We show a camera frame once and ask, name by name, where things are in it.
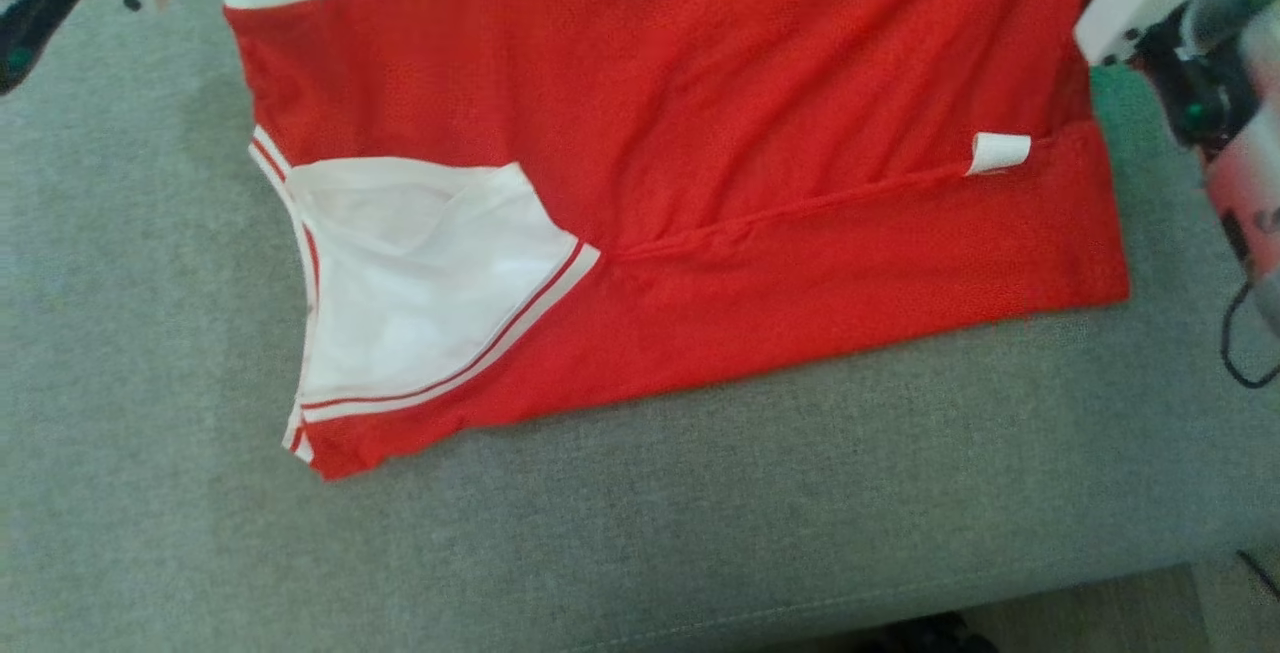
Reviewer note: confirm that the red white sports shirt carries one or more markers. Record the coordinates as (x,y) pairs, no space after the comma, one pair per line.
(750,133)

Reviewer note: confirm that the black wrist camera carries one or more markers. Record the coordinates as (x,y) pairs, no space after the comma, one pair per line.
(1195,93)
(40,23)

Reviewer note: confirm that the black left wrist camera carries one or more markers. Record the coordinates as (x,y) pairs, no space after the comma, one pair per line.
(40,23)

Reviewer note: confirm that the large grey sofa seat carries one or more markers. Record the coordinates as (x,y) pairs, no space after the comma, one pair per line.
(700,533)

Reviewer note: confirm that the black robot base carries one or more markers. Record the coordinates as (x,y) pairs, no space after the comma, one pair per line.
(930,635)

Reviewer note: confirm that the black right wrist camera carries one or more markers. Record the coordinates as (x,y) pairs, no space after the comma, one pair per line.
(1195,93)

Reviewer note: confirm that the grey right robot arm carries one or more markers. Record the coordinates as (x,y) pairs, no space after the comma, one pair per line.
(1250,183)

